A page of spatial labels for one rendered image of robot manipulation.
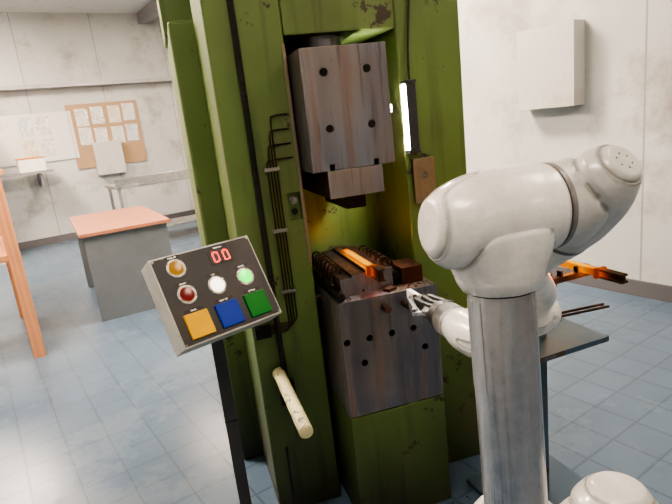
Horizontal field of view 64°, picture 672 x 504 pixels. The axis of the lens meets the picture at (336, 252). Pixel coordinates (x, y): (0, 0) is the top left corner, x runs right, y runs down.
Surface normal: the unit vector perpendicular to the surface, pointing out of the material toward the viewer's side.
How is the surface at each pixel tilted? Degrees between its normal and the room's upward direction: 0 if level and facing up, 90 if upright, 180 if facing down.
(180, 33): 90
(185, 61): 90
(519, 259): 92
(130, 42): 90
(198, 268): 60
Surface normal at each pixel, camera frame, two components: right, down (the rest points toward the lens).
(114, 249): 0.48, 0.16
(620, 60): -0.82, 0.22
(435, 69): 0.29, 0.20
